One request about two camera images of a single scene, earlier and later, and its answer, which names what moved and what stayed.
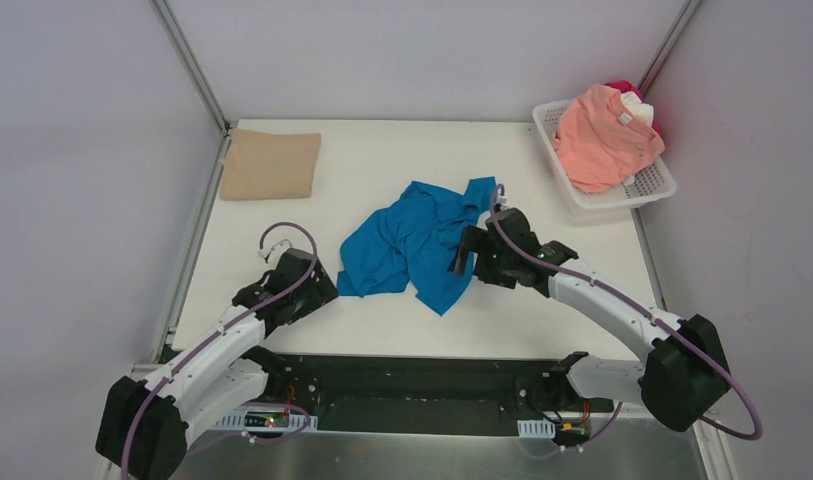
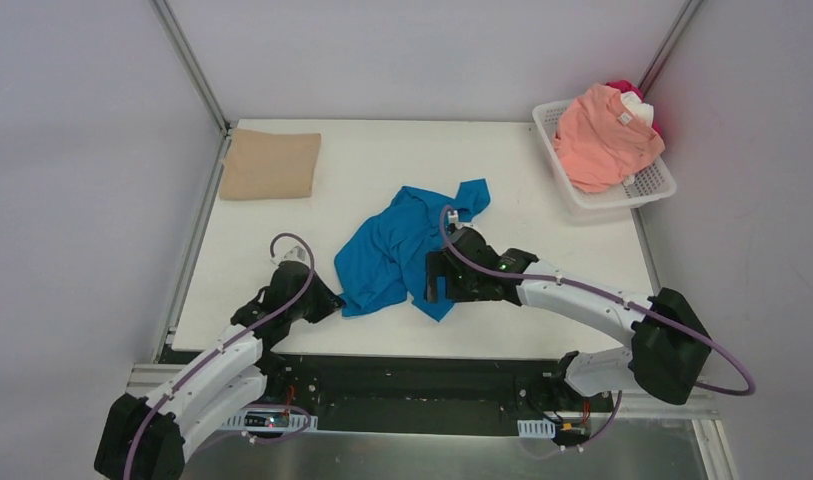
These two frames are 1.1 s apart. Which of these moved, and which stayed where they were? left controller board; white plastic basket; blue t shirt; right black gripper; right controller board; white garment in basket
Moved: right black gripper; blue t shirt
Stayed: left controller board; white garment in basket; white plastic basket; right controller board
